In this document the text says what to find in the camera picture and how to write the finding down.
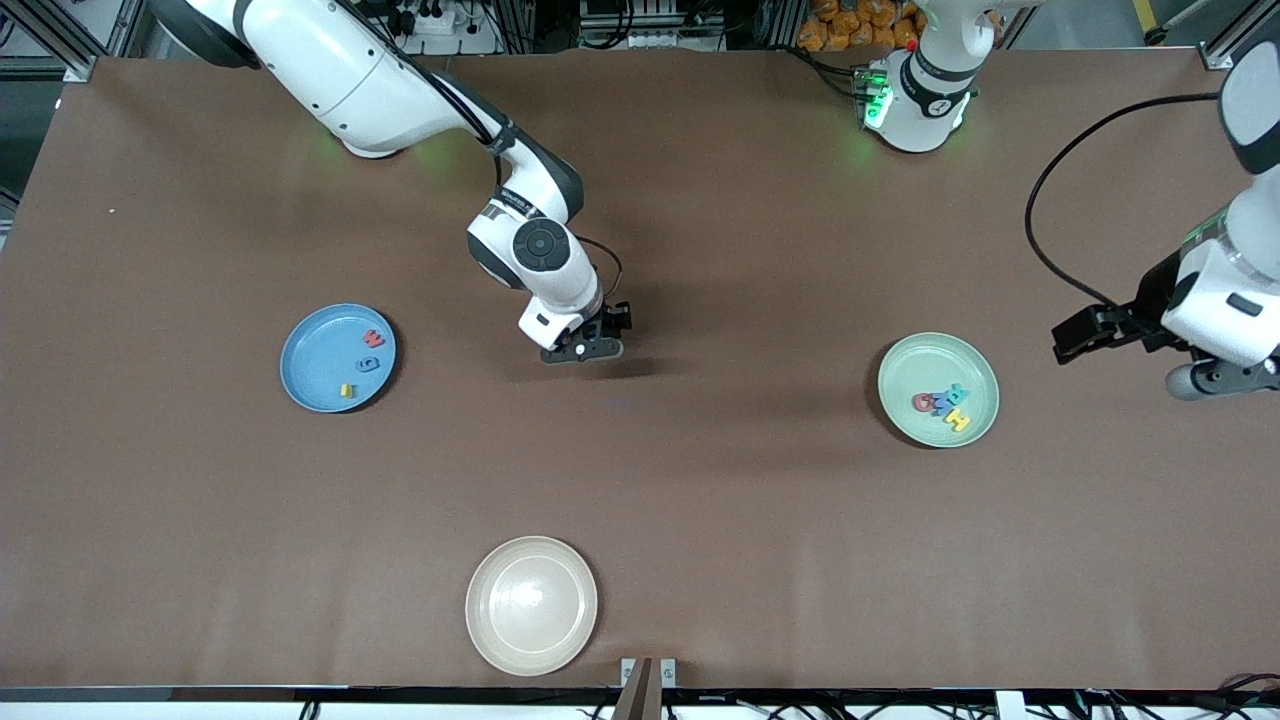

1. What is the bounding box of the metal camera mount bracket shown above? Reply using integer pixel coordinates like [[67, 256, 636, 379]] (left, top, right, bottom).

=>
[[612, 657, 677, 720]]

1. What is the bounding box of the grey equipment rack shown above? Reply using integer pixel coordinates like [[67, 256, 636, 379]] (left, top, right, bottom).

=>
[[578, 0, 726, 51]]

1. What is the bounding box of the white power strip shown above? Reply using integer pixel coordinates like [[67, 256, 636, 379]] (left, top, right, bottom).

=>
[[385, 0, 501, 56]]

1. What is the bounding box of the blue plate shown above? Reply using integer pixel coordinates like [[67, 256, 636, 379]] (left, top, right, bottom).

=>
[[279, 303, 398, 414]]

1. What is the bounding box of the orange packaged goods pile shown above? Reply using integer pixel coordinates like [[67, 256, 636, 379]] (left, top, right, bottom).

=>
[[798, 0, 923, 53]]

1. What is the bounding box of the beige plate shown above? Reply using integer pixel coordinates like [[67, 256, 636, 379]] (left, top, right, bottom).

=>
[[465, 536, 599, 677]]

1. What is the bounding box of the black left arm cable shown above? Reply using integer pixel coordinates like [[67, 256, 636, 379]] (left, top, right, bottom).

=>
[[1025, 93, 1223, 313]]

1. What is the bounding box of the pale green plate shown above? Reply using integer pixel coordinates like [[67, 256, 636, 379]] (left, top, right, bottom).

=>
[[877, 332, 1001, 449]]

